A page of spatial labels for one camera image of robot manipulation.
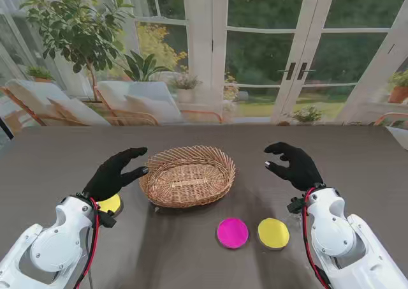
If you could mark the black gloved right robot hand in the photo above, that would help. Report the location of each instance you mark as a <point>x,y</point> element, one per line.
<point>299,171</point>

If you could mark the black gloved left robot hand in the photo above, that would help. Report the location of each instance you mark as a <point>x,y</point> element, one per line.
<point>108,180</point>

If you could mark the yellow culture dish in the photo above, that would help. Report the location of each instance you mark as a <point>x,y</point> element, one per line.
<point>273,233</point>
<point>111,203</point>

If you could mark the magenta culture dish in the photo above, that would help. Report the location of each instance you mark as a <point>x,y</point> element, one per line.
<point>232,233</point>

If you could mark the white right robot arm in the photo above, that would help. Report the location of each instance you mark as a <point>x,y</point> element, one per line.
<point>334,234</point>

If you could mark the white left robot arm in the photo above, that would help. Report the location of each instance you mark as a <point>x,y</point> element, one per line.
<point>54,247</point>

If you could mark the oval wicker basket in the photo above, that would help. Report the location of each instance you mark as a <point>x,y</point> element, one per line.
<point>188,180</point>

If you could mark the white flowering low plant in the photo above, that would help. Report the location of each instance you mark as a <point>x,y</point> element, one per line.
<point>306,115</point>

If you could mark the white chair pillow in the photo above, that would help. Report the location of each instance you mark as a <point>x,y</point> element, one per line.
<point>79,112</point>
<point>153,108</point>

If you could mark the yellow flowers in pale pot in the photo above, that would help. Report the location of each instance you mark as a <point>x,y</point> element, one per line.
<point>228,110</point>

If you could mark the white cushioned lounge chair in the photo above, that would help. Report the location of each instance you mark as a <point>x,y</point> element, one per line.
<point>28,94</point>
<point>143,92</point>

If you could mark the white sheet at table corner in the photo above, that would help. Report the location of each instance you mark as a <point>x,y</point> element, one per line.
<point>400,136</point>

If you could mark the flowering plant in white pot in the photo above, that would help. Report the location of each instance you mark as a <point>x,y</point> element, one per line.
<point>185,94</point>

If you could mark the dark panel at table edge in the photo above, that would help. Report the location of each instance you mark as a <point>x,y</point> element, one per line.
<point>4,129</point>

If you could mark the broad-leaf green plant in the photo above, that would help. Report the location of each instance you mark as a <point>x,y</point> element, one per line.
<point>143,67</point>

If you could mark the large terracotta potted plant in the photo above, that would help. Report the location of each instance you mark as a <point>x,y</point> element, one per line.
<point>398,94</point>

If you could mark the small plant in terracotta pot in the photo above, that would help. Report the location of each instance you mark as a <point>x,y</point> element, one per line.
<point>39,73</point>

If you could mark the tall leafy potted tree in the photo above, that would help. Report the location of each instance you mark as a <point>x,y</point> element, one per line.
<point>73,30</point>

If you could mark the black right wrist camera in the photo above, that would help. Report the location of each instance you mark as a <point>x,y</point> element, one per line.
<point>294,205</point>

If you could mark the orange chair frame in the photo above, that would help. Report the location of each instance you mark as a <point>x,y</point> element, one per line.
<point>390,115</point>

